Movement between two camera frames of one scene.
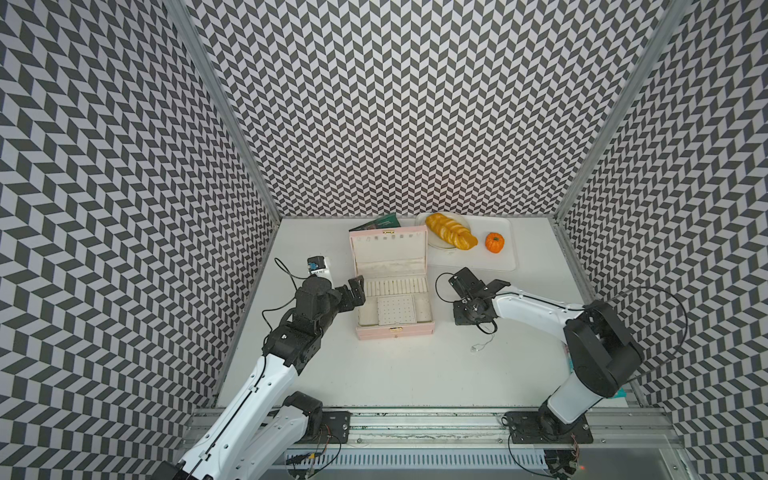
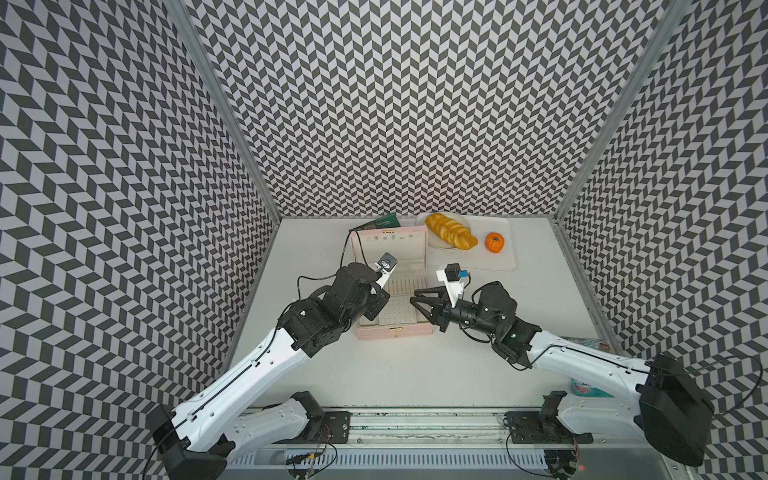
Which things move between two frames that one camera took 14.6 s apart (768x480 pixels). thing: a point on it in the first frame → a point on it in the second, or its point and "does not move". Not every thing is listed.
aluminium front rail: (474, 426) does not move
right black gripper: (461, 320) → (441, 306)
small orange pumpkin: (494, 242) does not move
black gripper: (319, 266) → (386, 264)
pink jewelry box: (392, 263) does not move
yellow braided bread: (452, 231) does not move
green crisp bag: (384, 222) does not move
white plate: (433, 237) does not move
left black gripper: (348, 303) → (377, 303)
